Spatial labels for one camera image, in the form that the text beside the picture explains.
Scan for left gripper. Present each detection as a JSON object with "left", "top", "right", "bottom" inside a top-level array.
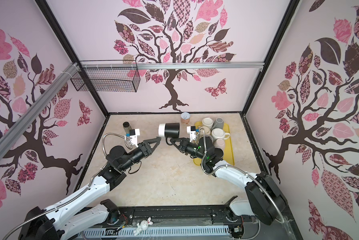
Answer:
[{"left": 120, "top": 138, "right": 162, "bottom": 172}]

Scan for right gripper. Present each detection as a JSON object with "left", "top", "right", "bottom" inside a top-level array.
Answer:
[{"left": 171, "top": 139, "right": 207, "bottom": 162}]

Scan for black mug white base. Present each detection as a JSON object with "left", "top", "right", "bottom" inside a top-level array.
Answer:
[{"left": 158, "top": 123, "right": 180, "bottom": 146}]

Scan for grey mug front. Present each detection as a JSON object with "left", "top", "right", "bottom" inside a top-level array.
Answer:
[{"left": 203, "top": 135, "right": 213, "bottom": 146}]

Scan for grey mug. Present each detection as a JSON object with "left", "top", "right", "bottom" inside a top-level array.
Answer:
[
  {"left": 203, "top": 135, "right": 213, "bottom": 146},
  {"left": 211, "top": 117, "right": 224, "bottom": 130}
]

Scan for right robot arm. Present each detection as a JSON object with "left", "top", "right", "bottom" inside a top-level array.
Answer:
[{"left": 165, "top": 137, "right": 288, "bottom": 225}]

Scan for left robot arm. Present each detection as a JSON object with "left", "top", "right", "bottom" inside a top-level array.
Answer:
[{"left": 4, "top": 137, "right": 161, "bottom": 240}]

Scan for cream mug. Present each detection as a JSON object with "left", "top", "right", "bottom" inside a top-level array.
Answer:
[{"left": 198, "top": 126, "right": 210, "bottom": 135}]

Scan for white mug rear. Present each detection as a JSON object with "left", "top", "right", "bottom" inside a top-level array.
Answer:
[{"left": 201, "top": 117, "right": 214, "bottom": 129}]

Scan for white ribbed mug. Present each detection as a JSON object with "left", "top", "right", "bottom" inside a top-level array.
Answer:
[{"left": 211, "top": 128, "right": 230, "bottom": 141}]

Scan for pink mug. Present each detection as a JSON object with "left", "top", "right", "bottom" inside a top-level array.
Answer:
[{"left": 213, "top": 139, "right": 225, "bottom": 151}]

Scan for grey mug rear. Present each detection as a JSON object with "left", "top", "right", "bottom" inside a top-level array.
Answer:
[{"left": 211, "top": 117, "right": 224, "bottom": 130}]

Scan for yellow plastic tray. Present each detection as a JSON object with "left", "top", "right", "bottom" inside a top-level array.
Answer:
[{"left": 194, "top": 121, "right": 234, "bottom": 166}]

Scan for white bunny figurine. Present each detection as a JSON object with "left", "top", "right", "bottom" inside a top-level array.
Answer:
[{"left": 133, "top": 217, "right": 153, "bottom": 236}]

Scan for black wire basket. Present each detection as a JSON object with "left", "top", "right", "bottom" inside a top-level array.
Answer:
[{"left": 70, "top": 60, "right": 141, "bottom": 93}]

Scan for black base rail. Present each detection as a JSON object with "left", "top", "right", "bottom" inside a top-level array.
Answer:
[{"left": 43, "top": 203, "right": 303, "bottom": 240}]

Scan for white slotted cable duct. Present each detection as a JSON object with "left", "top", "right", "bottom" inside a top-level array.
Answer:
[{"left": 78, "top": 226, "right": 230, "bottom": 240}]

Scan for aluminium rail back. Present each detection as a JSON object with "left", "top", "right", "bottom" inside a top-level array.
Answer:
[{"left": 82, "top": 62, "right": 264, "bottom": 70}]

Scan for aluminium rail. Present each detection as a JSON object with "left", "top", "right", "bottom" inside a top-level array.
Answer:
[
  {"left": 0, "top": 63, "right": 79, "bottom": 161},
  {"left": 82, "top": 62, "right": 264, "bottom": 70}
]

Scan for aluminium rail left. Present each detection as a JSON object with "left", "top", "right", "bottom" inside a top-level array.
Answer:
[{"left": 0, "top": 63, "right": 79, "bottom": 161}]

